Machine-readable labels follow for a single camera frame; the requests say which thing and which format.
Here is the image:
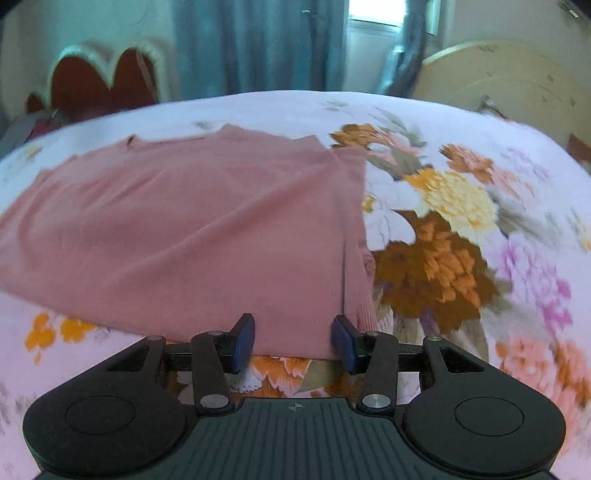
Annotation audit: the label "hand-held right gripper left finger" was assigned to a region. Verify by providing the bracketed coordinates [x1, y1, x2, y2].
[106, 313, 256, 413]

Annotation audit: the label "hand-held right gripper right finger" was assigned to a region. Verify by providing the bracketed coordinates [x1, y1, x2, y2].
[332, 315, 485, 413]

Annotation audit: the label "pink sweater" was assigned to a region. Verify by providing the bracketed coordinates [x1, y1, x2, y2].
[0, 124, 377, 361]

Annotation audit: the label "pink crumpled clothes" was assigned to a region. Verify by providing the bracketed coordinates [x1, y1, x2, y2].
[30, 110, 72, 139]

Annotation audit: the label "floral bed sheet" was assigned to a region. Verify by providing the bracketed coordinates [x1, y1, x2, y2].
[0, 90, 591, 480]

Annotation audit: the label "small floral pillow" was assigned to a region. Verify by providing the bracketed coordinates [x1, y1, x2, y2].
[478, 95, 507, 119]

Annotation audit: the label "tied blue curtain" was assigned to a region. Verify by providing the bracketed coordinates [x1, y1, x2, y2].
[379, 0, 455, 95]

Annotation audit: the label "wide blue curtain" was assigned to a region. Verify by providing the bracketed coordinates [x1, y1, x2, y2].
[172, 0, 349, 100]

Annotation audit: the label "red heart-shaped headboard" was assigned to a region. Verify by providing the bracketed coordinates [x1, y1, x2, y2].
[25, 42, 169, 117]

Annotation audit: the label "brown patterned pillow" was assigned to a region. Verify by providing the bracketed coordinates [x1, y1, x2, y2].
[566, 134, 591, 163]

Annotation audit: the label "cream round headboard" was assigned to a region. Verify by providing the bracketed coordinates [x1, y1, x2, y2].
[412, 41, 591, 162]

